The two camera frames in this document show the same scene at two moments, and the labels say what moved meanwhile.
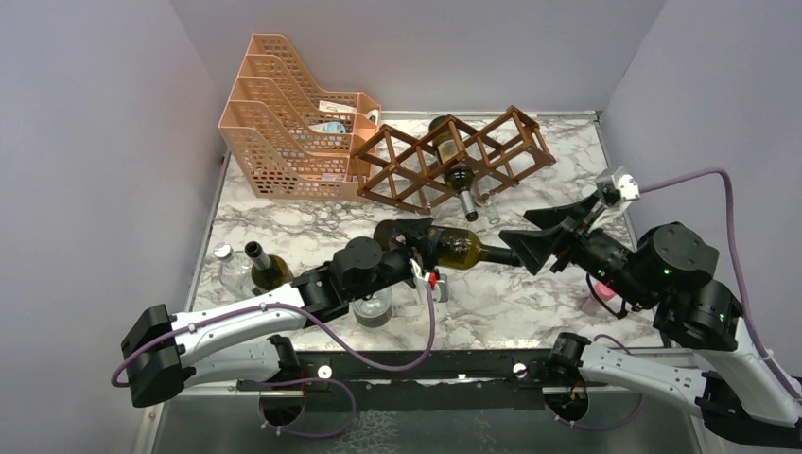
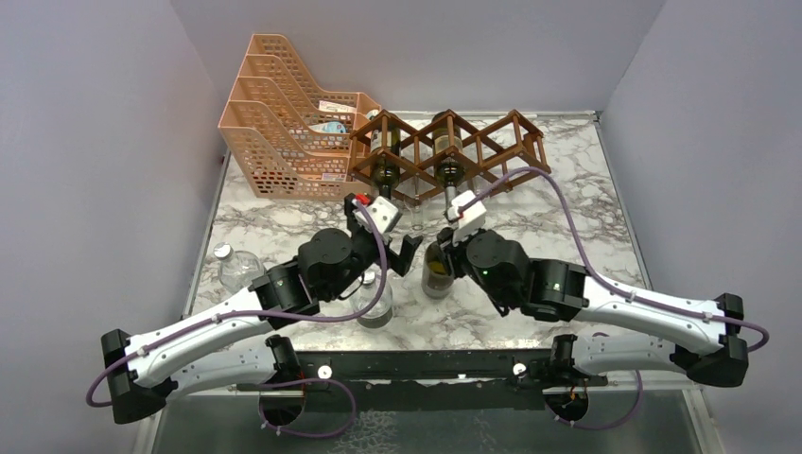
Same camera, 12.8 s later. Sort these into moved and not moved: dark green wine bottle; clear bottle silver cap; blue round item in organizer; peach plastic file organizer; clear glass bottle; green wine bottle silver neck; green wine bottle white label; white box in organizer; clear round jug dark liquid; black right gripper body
Moved: clear glass bottle; green wine bottle silver neck; dark green wine bottle; green wine bottle white label; black right gripper body
Not moved: white box in organizer; peach plastic file organizer; blue round item in organizer; clear round jug dark liquid; clear bottle silver cap
